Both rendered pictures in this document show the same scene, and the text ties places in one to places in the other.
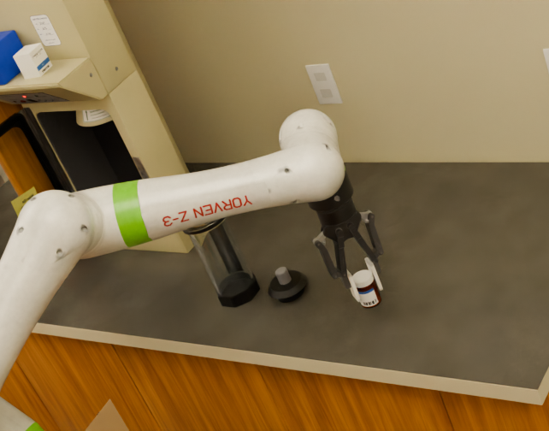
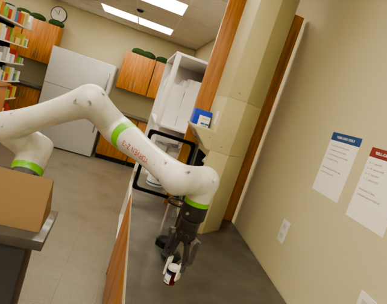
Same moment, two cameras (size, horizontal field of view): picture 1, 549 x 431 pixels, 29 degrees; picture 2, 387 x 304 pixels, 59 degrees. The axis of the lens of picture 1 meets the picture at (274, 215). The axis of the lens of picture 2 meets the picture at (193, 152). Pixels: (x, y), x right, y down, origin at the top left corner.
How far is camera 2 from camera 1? 125 cm
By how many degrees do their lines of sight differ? 39
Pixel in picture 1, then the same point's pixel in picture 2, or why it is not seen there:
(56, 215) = (87, 88)
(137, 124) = not seen: hidden behind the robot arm
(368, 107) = (287, 254)
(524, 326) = not seen: outside the picture
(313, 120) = (207, 171)
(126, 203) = (123, 126)
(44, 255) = (71, 96)
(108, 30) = (231, 133)
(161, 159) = not seen: hidden behind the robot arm
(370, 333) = (150, 289)
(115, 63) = (222, 145)
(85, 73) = (208, 134)
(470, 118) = (311, 296)
